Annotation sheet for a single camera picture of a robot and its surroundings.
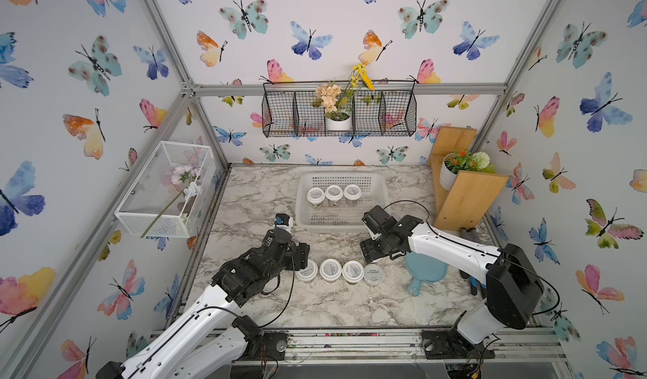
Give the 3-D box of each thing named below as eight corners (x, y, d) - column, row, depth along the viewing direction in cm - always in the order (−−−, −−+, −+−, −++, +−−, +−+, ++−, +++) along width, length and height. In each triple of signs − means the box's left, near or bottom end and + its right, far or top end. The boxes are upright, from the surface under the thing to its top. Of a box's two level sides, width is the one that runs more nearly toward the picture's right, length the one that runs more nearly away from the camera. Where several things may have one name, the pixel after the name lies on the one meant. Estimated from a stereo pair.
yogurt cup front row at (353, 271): (342, 287, 87) (343, 278, 81) (342, 269, 91) (342, 260, 85) (362, 287, 87) (364, 278, 81) (361, 269, 91) (363, 260, 85)
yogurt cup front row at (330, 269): (327, 290, 87) (326, 281, 80) (318, 273, 90) (317, 264, 84) (343, 280, 89) (344, 271, 83) (334, 264, 92) (334, 255, 86)
